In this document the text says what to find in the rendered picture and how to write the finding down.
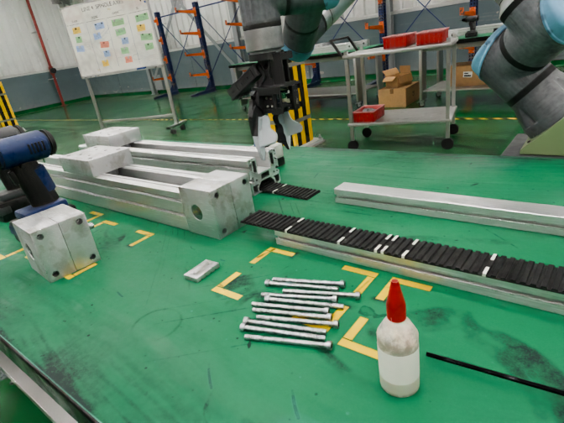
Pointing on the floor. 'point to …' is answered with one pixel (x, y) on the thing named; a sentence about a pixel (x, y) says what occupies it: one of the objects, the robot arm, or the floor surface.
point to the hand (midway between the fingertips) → (273, 149)
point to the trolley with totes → (400, 43)
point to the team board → (115, 44)
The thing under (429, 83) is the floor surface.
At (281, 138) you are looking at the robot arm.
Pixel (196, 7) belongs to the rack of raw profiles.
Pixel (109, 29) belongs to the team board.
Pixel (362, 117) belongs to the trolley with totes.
